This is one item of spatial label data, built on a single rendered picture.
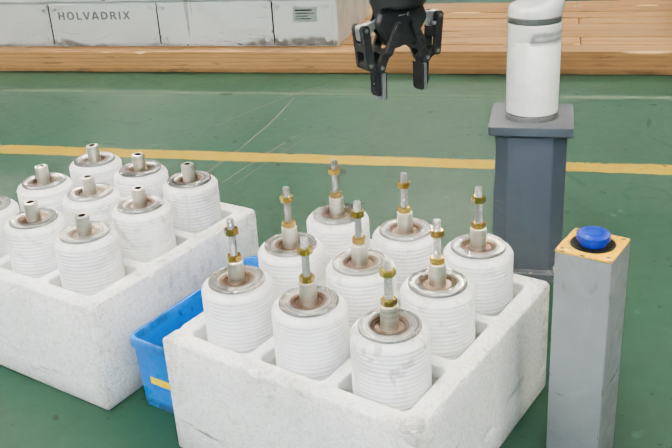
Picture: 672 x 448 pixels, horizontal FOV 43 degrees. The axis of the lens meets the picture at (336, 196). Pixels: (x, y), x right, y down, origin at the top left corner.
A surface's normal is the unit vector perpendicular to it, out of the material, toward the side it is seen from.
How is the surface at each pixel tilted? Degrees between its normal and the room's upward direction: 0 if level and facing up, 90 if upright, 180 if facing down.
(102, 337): 90
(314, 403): 90
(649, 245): 0
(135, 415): 0
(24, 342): 90
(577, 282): 90
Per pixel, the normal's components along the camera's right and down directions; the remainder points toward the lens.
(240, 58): -0.23, 0.39
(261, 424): -0.56, 0.35
